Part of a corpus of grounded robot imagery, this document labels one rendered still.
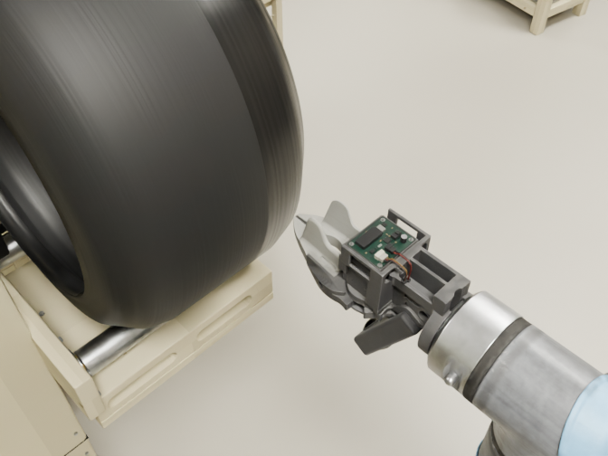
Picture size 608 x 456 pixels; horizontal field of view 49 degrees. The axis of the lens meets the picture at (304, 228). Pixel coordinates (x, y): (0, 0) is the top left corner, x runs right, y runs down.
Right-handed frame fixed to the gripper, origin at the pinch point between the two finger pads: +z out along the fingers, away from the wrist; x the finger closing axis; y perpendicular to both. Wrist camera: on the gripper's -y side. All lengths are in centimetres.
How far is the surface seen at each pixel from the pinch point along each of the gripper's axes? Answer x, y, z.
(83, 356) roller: 21.7, -29.5, 23.4
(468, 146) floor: -154, -122, 64
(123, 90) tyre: 10.1, 16.1, 14.5
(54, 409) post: 28, -46, 29
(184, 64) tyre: 3.0, 15.7, 14.3
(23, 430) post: 33, -45, 29
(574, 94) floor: -214, -122, 53
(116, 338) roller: 16.6, -29.8, 22.7
